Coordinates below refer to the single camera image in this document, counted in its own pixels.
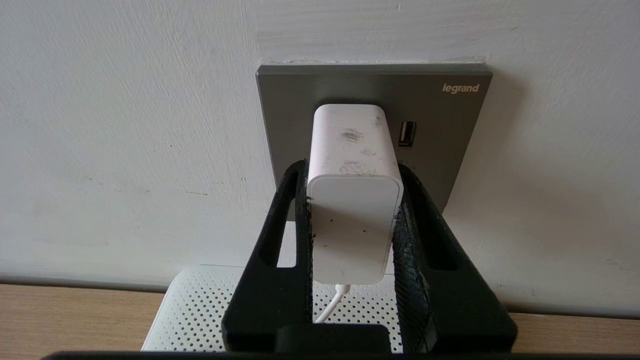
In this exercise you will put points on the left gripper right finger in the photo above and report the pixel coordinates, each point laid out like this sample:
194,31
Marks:
450,300

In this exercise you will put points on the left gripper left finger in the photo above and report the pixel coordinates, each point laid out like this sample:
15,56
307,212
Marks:
272,295

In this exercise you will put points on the white power adapter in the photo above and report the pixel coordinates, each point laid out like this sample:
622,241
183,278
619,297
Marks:
355,210

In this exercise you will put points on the white router with antennas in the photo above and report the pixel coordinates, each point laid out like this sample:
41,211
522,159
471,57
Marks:
200,310

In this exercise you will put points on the grey wall socket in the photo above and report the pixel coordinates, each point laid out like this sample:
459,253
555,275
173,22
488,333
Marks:
445,160

